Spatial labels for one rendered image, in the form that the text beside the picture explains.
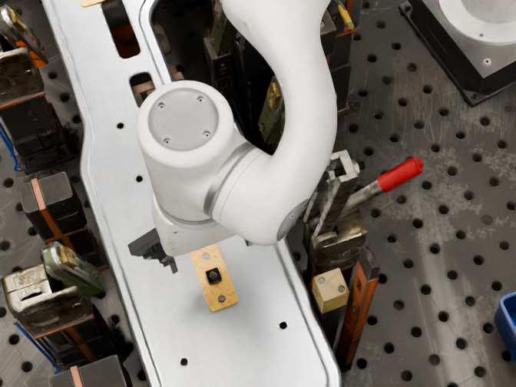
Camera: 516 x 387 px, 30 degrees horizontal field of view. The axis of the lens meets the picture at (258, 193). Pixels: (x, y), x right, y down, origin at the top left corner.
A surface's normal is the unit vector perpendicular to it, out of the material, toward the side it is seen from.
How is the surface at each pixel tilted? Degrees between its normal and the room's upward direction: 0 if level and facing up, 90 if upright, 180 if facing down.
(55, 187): 0
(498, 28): 4
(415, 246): 0
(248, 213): 45
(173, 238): 89
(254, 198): 29
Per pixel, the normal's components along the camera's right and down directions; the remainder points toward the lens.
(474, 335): -0.02, -0.39
